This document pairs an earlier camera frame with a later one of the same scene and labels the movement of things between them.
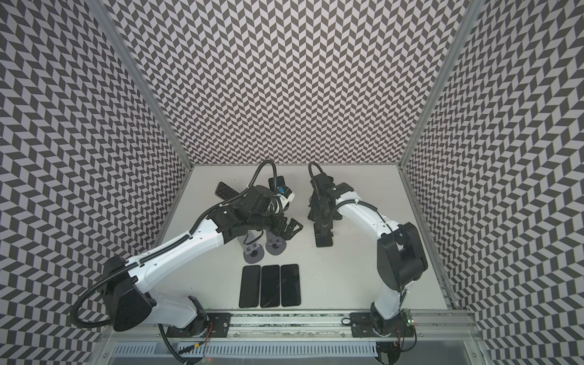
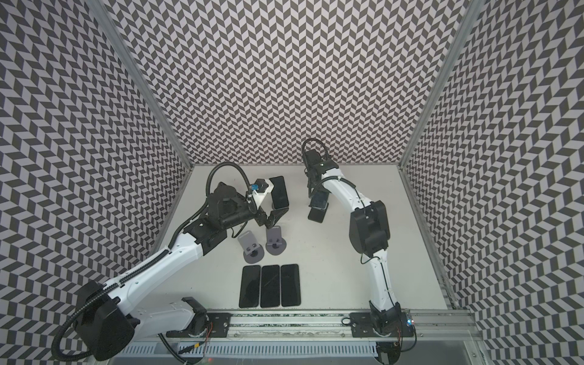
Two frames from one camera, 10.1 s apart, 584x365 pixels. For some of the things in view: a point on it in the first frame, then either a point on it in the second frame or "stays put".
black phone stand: (250, 287) stays put
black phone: (290, 285) stays put
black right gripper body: (320, 211) to (312, 181)
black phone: (270, 286) stays put
